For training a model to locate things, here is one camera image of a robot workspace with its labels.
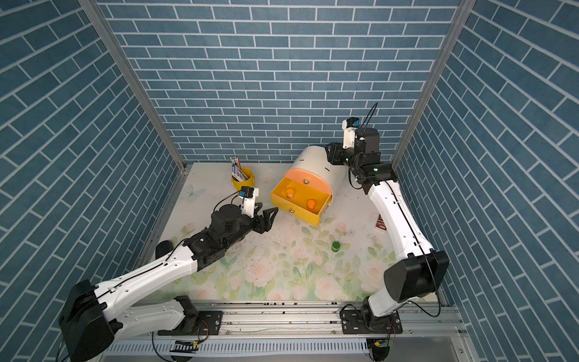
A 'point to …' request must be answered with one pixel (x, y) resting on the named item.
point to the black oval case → (163, 247)
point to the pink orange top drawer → (310, 179)
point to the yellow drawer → (300, 199)
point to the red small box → (381, 223)
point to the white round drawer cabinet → (315, 159)
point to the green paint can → (335, 246)
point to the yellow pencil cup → (249, 182)
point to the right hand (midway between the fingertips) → (335, 147)
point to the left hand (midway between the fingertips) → (276, 208)
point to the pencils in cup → (237, 172)
